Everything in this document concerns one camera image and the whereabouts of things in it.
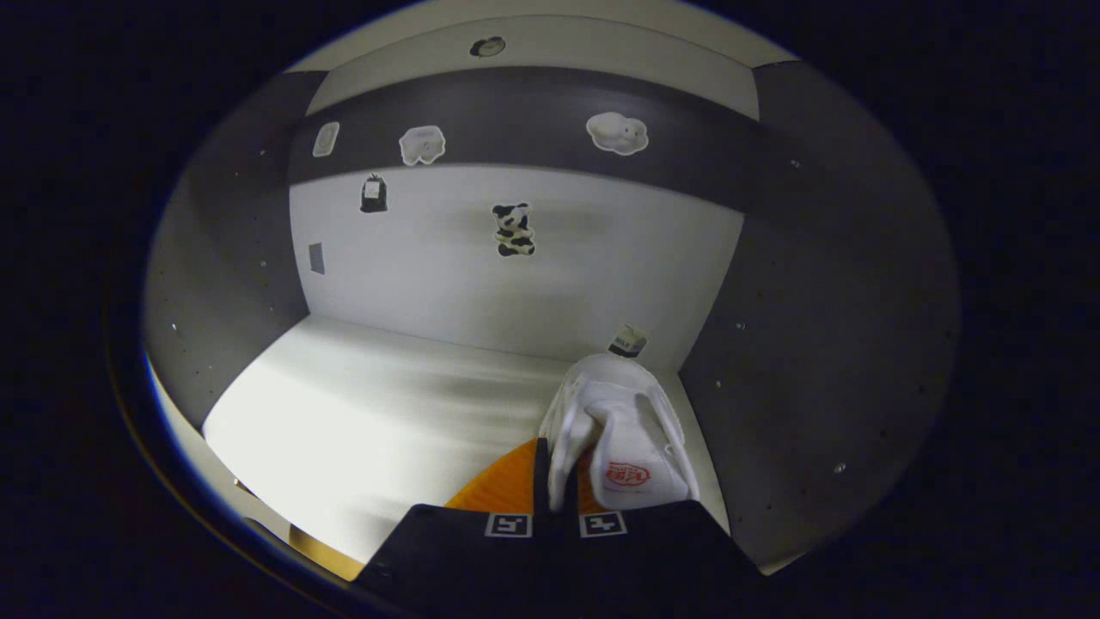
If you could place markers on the white cabinet shelf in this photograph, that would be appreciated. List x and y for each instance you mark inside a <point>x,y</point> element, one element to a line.
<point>361,430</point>

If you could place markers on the white shoe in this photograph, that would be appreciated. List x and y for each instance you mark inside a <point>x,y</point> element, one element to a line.
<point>627,430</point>

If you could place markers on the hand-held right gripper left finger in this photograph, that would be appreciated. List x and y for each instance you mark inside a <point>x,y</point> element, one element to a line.
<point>542,486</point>

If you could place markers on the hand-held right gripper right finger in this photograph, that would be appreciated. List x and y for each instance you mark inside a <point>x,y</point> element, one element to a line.
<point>653,550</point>

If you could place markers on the white shoe cabinet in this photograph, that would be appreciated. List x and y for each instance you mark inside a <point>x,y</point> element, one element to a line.
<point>516,284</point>

